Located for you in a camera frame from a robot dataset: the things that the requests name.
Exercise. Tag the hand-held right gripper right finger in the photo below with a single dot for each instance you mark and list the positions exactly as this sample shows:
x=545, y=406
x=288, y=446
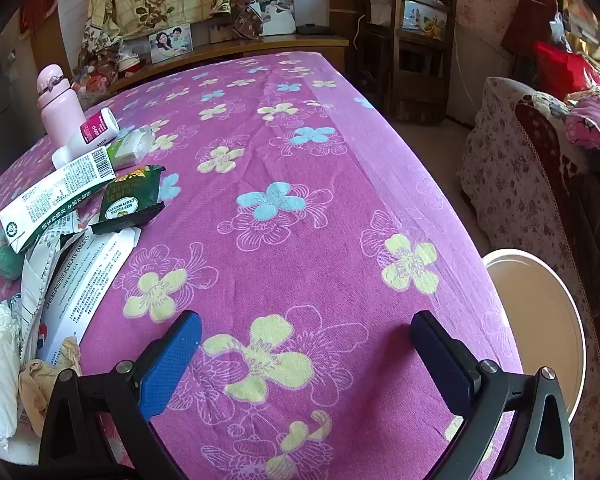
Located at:
x=442, y=365

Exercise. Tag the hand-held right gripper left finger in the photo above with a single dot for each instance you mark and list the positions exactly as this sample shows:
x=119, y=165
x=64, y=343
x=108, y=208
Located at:
x=172, y=365

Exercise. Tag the white bucket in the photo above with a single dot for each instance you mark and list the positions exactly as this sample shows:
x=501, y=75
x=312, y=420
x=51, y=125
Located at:
x=530, y=320

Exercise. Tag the beige paper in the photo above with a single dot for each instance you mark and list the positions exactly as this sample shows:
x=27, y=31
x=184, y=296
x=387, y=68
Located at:
x=35, y=385

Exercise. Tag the green biscuit packet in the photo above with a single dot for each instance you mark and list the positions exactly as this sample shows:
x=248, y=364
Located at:
x=130, y=200

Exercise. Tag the white toothpaste box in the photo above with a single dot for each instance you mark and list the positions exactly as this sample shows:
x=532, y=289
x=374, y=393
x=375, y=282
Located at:
x=55, y=195

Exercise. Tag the white tablet box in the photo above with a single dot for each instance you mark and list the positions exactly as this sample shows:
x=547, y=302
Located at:
x=85, y=280

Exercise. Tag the white folded leaflet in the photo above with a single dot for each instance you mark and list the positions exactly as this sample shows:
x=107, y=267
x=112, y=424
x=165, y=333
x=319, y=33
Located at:
x=37, y=280

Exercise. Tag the floral covered sofa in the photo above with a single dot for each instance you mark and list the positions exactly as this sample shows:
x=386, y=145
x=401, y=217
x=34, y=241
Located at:
x=510, y=185

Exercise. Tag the green ball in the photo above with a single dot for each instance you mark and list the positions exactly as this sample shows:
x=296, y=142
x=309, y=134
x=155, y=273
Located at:
x=7, y=260

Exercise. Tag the dark jacket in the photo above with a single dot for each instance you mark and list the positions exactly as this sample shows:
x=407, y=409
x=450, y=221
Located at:
x=595, y=230

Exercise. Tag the green and white tube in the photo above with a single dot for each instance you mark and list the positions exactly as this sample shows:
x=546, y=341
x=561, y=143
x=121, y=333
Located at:
x=125, y=152

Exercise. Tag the purple floral tablecloth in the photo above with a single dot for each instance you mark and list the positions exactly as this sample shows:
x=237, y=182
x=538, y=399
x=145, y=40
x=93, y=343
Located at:
x=280, y=160

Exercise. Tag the white pill bottle magenta label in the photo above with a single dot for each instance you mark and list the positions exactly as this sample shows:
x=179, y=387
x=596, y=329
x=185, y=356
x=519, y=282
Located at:
x=95, y=130

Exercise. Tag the pink bottle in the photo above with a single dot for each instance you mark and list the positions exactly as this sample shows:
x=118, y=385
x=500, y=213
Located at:
x=60, y=115

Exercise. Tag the pink printed blanket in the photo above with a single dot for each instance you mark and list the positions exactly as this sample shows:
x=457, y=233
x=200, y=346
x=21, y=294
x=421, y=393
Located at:
x=592, y=120

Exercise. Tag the wooden shelf rack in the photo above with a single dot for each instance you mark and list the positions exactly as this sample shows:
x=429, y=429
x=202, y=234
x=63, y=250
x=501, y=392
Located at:
x=410, y=75

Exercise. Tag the dark floral cloth pile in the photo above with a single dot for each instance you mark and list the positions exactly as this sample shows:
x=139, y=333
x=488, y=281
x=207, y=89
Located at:
x=92, y=60

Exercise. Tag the red pillow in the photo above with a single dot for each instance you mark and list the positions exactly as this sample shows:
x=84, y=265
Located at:
x=562, y=70

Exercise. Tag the framed couple photo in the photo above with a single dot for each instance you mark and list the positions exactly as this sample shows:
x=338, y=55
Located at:
x=171, y=44

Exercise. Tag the wooden cabinet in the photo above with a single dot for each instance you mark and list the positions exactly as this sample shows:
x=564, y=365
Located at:
x=260, y=47

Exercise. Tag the colourful printed box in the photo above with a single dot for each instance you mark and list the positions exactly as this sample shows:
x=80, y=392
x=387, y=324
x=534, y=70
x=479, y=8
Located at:
x=425, y=20

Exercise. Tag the black box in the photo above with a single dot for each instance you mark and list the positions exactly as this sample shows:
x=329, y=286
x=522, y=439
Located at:
x=311, y=28

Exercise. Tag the wedding photo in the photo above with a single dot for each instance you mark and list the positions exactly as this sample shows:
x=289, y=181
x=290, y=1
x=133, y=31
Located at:
x=275, y=15

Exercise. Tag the yellow floral cloth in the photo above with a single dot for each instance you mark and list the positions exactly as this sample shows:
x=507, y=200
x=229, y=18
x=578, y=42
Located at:
x=145, y=0

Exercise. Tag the brown patterned cloth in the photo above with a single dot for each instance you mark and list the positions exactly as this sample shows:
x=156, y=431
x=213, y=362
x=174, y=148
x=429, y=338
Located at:
x=250, y=5

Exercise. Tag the red wall hanging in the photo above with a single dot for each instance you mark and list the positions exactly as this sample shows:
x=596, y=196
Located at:
x=37, y=0

